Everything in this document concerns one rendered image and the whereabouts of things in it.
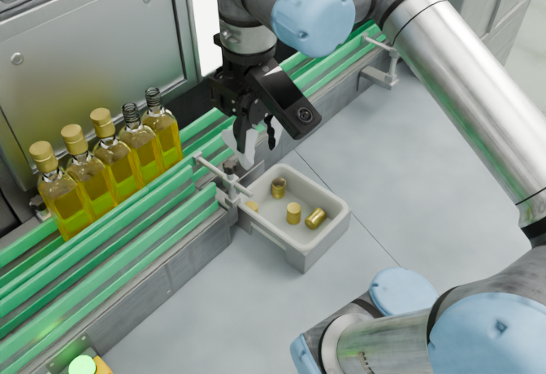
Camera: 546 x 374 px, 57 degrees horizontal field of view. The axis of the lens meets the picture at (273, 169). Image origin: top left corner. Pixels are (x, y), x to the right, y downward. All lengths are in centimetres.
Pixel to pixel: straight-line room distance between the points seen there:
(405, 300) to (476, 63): 44
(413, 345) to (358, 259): 64
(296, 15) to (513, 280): 31
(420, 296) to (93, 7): 77
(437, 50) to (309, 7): 15
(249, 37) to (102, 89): 53
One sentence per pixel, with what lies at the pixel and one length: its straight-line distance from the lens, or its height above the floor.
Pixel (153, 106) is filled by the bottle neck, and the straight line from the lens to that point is 102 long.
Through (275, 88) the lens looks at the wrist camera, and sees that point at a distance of 68.
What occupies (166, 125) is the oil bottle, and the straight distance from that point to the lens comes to 104.
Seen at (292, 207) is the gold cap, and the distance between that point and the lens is 121.
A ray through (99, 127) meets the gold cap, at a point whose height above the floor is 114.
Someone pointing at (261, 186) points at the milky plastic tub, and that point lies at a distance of 124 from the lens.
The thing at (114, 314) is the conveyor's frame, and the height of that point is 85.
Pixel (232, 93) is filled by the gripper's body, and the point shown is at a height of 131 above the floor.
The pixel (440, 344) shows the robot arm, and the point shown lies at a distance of 49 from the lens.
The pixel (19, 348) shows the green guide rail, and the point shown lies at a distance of 99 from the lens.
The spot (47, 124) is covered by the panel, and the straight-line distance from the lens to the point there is 108.
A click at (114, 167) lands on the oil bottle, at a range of 100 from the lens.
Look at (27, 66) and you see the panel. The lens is 101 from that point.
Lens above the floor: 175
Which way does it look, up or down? 47 degrees down
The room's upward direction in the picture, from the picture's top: straight up
